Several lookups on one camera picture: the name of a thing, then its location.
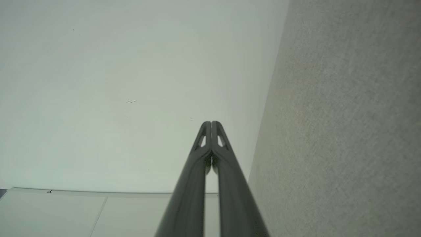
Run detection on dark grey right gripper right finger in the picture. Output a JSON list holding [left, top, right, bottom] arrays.
[[212, 121, 271, 237]]

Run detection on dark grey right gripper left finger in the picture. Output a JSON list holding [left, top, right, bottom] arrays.
[[155, 121, 211, 237]]

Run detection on grey fabric sofa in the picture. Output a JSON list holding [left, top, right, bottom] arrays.
[[248, 0, 421, 237]]

